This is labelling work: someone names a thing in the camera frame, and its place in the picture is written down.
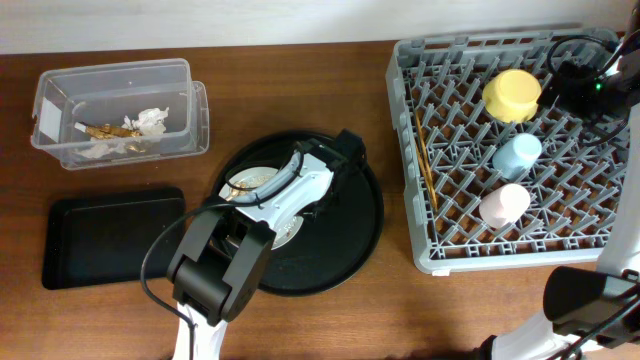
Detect yellow plastic bowl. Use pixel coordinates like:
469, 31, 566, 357
482, 69, 542, 123

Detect light blue plastic cup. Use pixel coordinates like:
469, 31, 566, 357
492, 133, 542, 180

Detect grey plate with food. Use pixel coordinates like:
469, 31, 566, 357
218, 167, 304, 250

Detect food scraps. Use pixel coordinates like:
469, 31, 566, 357
226, 175, 271, 200

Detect pink plastic cup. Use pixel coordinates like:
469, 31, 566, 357
479, 183, 531, 228

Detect white tissue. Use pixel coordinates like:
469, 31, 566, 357
122, 108, 169, 136

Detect gold foil wrapper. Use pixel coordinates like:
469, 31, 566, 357
74, 122, 141, 140

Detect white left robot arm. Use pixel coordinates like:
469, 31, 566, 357
166, 130, 383, 359

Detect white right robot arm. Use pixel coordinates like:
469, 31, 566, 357
469, 30, 639, 359

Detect grey plastic dishwasher rack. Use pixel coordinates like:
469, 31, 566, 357
386, 28, 630, 276

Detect clear plastic waste bin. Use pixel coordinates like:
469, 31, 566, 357
31, 58, 210, 170

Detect round black serving tray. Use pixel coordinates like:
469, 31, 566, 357
212, 131, 384, 296

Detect black rectangular bin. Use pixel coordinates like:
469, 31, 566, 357
41, 187, 186, 290

